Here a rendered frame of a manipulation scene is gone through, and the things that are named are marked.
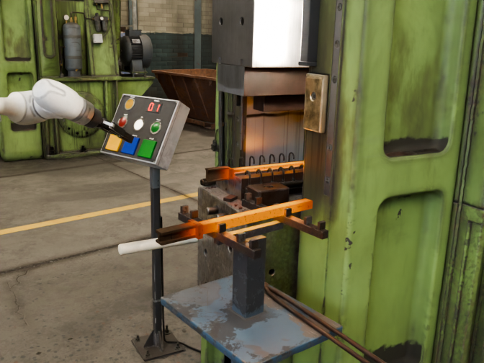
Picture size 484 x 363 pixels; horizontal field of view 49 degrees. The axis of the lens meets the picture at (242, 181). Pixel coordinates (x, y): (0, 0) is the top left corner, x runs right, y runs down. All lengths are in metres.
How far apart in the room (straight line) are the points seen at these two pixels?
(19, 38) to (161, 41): 4.85
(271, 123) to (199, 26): 9.43
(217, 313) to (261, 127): 0.92
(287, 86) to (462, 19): 0.57
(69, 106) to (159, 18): 9.18
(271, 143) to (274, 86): 0.40
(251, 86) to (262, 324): 0.78
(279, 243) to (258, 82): 0.54
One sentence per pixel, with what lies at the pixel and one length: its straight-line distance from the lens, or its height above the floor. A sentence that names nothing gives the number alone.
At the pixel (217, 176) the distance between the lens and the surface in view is 1.85.
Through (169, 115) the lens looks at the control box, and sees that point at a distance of 2.21.
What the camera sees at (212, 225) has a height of 1.03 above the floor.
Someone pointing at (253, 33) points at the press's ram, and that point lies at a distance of 1.71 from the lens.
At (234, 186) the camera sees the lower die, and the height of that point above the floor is 0.95.
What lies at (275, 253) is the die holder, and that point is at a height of 0.77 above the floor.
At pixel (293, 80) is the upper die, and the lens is 1.86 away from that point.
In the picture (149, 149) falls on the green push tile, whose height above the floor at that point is 1.01.
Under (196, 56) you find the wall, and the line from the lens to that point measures 11.47.
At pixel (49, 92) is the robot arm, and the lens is 1.85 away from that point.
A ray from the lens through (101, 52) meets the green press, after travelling 6.81.
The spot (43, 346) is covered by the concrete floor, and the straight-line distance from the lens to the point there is 2.85.
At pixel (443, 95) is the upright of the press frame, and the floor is 1.30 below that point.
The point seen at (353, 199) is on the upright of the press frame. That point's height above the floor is 1.02.
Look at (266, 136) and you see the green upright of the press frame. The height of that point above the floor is 1.08.
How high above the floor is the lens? 1.46
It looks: 15 degrees down
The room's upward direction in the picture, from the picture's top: 1 degrees clockwise
